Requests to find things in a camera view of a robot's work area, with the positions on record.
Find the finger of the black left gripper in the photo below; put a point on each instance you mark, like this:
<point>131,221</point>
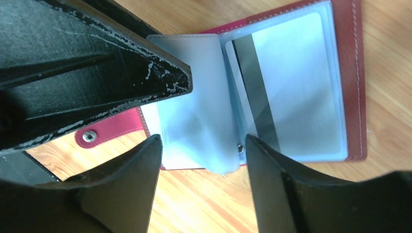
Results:
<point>65,65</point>
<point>122,16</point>

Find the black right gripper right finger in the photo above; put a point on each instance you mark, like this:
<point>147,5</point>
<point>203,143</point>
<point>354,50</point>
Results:
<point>290,197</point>

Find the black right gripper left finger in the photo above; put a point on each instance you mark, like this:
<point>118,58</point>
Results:
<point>114,197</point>

